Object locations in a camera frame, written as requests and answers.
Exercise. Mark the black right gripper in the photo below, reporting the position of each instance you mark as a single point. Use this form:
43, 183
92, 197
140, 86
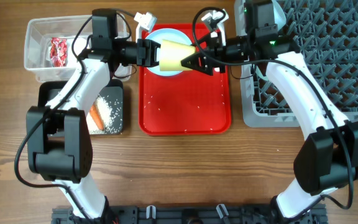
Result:
215, 56

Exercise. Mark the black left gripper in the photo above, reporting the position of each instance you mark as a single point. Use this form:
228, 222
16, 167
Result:
146, 55

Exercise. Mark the yellow plastic cup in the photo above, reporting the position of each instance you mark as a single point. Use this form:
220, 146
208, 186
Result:
172, 53

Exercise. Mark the light blue plate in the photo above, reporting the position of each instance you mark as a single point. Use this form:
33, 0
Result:
167, 34

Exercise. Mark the orange carrot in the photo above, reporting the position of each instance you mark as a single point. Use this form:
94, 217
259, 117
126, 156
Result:
96, 117

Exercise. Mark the light blue bowl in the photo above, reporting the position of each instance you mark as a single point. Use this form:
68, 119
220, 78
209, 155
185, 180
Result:
279, 16

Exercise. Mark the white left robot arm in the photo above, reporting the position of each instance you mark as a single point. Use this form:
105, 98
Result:
58, 142

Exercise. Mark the black food waste tray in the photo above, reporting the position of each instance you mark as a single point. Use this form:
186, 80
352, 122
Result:
114, 90

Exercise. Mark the clear plastic waste bin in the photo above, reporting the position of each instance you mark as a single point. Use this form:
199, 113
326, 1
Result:
38, 44

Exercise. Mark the grey dishwasher rack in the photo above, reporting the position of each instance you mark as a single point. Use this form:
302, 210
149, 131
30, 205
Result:
327, 34

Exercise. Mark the red serving tray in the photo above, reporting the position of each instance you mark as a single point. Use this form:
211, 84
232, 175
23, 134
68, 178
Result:
188, 102

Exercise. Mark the pile of white rice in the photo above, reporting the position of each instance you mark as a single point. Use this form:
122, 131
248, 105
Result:
110, 112

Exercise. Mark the red snack wrapper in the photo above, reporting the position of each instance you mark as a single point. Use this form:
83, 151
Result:
58, 52

